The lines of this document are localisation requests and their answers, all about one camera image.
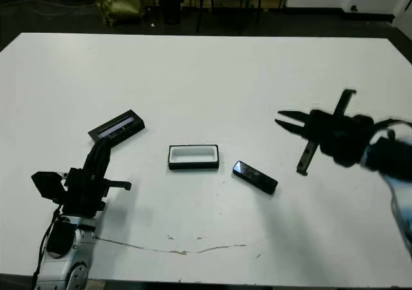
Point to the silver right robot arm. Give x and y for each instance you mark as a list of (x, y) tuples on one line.
[(396, 161)]

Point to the black trash bin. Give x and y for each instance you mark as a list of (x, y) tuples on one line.
[(170, 7)]

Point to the white door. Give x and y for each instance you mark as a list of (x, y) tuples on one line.
[(407, 16)]

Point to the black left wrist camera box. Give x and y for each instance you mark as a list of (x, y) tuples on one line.
[(46, 185)]

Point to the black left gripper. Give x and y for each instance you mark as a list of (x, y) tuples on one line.
[(83, 196)]

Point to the greenish plastic bag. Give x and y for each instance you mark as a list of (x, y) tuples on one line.
[(122, 4)]

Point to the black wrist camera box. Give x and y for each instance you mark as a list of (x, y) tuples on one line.
[(362, 123), (46, 185)]

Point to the black phone-like camera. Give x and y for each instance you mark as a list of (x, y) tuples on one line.
[(254, 175)]

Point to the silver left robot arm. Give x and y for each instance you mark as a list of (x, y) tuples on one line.
[(54, 270)]

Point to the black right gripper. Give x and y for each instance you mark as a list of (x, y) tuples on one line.
[(328, 132)]

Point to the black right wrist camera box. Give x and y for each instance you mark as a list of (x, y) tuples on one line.
[(362, 123)]

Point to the black box base white insert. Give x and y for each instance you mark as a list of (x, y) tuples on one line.
[(193, 167)]

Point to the black box lid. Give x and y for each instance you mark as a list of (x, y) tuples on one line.
[(128, 126)]

